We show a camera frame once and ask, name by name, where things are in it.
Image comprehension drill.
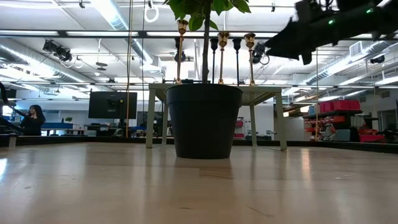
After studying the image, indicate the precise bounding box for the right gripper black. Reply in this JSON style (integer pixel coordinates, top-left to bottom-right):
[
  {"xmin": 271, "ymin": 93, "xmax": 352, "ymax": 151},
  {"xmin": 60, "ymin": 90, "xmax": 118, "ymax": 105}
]
[{"xmin": 264, "ymin": 1, "xmax": 388, "ymax": 66}]

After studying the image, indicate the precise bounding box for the tall gold candlestick holder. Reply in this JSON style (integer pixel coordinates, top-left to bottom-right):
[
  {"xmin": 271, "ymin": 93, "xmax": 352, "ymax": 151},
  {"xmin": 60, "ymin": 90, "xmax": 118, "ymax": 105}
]
[{"xmin": 243, "ymin": 33, "xmax": 257, "ymax": 87}]

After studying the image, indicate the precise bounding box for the short black candlestick holder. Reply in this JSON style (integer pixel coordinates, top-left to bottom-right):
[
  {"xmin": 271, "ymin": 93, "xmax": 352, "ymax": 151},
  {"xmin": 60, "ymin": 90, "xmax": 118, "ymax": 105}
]
[{"xmin": 232, "ymin": 37, "xmax": 243, "ymax": 86}]

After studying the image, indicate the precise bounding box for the short gold candlestick holder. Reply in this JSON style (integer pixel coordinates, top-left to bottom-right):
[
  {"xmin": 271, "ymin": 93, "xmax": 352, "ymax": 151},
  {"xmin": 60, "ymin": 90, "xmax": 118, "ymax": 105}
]
[{"xmin": 217, "ymin": 31, "xmax": 229, "ymax": 85}]

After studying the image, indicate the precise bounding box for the medium black candlestick holder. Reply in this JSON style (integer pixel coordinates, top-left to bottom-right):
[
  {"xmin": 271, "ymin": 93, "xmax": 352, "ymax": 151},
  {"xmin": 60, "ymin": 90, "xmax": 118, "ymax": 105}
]
[{"xmin": 210, "ymin": 37, "xmax": 219, "ymax": 85}]

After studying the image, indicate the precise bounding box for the medium gold candlestick holder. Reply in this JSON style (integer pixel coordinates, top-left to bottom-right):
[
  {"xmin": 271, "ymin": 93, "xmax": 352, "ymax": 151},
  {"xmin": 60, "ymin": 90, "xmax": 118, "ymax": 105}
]
[{"xmin": 174, "ymin": 19, "xmax": 189, "ymax": 85}]

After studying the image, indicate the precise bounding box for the red storage bins row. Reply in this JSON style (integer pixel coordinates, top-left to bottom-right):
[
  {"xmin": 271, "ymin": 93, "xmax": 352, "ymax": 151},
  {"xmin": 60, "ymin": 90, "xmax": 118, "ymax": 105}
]
[{"xmin": 319, "ymin": 99, "xmax": 361, "ymax": 113}]

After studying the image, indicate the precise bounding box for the green leafy potted tree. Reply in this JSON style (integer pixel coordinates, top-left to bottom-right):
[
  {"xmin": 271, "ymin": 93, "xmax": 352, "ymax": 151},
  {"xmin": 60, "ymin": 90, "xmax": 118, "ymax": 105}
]
[{"xmin": 163, "ymin": 0, "xmax": 252, "ymax": 84}]

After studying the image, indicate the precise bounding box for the black storage shelf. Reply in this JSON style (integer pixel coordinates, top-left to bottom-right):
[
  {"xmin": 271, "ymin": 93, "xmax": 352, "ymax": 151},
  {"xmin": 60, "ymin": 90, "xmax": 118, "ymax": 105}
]
[{"xmin": 303, "ymin": 109, "xmax": 379, "ymax": 142}]

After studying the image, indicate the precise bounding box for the red tool cart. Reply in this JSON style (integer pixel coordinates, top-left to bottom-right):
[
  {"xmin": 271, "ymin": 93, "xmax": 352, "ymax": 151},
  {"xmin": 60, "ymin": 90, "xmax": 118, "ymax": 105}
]
[{"xmin": 234, "ymin": 119, "xmax": 245, "ymax": 139}]

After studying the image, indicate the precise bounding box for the round black ceiling fixture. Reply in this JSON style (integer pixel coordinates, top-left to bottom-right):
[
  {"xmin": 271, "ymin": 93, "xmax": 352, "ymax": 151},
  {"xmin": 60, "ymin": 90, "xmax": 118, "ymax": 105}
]
[{"xmin": 174, "ymin": 49, "xmax": 187, "ymax": 63}]

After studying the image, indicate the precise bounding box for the black plant pot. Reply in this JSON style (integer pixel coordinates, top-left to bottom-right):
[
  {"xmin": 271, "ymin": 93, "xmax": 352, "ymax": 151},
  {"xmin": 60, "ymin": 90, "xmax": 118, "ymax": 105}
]
[{"xmin": 165, "ymin": 83, "xmax": 244, "ymax": 160}]

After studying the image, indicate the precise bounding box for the red storage bin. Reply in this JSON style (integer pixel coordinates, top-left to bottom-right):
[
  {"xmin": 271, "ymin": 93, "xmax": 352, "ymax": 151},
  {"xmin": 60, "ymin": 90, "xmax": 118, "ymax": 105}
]
[{"xmin": 359, "ymin": 129, "xmax": 386, "ymax": 143}]

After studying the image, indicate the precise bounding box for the black overhead crossbar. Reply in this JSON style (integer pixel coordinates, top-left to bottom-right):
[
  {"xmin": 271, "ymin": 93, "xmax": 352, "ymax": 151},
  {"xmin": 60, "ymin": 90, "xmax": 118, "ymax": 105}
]
[{"xmin": 0, "ymin": 29, "xmax": 280, "ymax": 40}]

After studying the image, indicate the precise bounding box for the small pale green table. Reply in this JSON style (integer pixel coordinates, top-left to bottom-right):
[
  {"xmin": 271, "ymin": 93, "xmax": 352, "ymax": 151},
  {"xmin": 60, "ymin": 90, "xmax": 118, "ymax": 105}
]
[{"xmin": 145, "ymin": 82, "xmax": 288, "ymax": 152}]

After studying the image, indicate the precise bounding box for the black computer monitor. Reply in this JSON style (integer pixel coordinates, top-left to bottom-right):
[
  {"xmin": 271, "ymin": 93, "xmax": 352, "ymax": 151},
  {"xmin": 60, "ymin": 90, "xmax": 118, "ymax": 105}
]
[{"xmin": 88, "ymin": 91, "xmax": 138, "ymax": 119}]

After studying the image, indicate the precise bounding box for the black ceiling spotlight cluster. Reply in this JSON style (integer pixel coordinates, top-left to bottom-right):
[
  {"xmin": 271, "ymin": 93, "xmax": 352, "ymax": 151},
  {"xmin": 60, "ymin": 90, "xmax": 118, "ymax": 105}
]
[{"xmin": 42, "ymin": 39, "xmax": 73, "ymax": 62}]

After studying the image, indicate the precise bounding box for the blue background table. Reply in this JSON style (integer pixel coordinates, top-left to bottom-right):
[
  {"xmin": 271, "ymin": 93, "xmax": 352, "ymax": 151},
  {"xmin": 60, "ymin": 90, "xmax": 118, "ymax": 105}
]
[{"xmin": 43, "ymin": 122, "xmax": 74, "ymax": 130}]

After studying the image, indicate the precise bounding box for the person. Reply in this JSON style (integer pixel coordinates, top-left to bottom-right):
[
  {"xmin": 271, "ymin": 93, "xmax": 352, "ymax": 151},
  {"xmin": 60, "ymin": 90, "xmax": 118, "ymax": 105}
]
[{"xmin": 20, "ymin": 105, "xmax": 47, "ymax": 136}]

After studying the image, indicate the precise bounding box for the black ceiling camera with cable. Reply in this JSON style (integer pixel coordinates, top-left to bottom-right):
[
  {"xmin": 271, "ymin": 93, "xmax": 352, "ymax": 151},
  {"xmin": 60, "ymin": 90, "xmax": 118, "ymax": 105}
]
[{"xmin": 252, "ymin": 42, "xmax": 270, "ymax": 65}]

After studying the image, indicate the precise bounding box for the black table edge rail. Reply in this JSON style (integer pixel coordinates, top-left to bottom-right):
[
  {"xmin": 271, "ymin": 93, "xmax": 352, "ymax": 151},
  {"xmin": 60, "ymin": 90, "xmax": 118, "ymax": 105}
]
[{"xmin": 0, "ymin": 134, "xmax": 398, "ymax": 154}]

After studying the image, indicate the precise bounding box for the white hanging ring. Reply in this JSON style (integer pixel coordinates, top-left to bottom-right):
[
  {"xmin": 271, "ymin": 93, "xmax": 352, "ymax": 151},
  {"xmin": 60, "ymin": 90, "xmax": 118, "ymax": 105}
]
[{"xmin": 144, "ymin": 6, "xmax": 160, "ymax": 24}]

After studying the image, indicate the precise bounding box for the black arm base cable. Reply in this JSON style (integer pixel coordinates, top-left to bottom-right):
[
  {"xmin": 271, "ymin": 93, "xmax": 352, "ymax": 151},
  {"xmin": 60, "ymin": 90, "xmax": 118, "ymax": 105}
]
[{"xmin": 0, "ymin": 81, "xmax": 25, "ymax": 135}]

